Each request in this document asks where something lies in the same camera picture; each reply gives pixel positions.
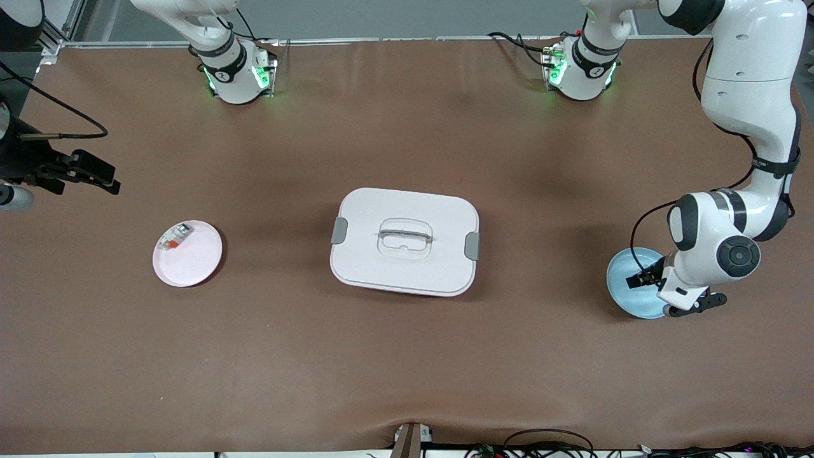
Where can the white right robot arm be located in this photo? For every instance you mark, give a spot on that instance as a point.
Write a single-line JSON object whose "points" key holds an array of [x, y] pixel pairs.
{"points": [[232, 79]]}

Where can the blue round plate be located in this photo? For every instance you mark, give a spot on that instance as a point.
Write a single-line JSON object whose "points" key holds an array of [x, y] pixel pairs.
{"points": [[620, 286]]}

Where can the white lidded storage box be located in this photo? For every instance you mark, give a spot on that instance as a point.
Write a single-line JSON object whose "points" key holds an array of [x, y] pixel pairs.
{"points": [[407, 210]]}

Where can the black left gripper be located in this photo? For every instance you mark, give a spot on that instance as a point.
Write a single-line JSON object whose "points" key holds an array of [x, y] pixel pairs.
{"points": [[650, 276]]}

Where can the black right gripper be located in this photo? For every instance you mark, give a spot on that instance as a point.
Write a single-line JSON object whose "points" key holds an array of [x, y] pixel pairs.
{"points": [[25, 160]]}

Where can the aluminium table edge rail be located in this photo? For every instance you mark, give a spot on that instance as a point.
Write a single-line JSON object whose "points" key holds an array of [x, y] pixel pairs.
{"points": [[356, 41]]}

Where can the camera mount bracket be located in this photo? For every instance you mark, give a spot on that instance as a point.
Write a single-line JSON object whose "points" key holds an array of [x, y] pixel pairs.
{"points": [[407, 445]]}

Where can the aluminium frame profile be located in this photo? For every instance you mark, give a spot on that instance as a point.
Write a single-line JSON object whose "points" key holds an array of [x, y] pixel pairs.
{"points": [[54, 51]]}

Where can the white and red switch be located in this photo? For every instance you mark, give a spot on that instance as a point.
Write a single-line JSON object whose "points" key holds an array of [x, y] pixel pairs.
{"points": [[175, 236]]}

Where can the black left camera bracket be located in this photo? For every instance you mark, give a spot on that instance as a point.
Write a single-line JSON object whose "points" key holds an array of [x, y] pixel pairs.
{"points": [[696, 304]]}

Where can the brown table mat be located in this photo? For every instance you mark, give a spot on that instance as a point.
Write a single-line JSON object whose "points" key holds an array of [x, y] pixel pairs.
{"points": [[407, 369]]}

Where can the pink round plate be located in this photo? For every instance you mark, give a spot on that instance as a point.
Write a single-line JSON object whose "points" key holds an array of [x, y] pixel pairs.
{"points": [[191, 264]]}

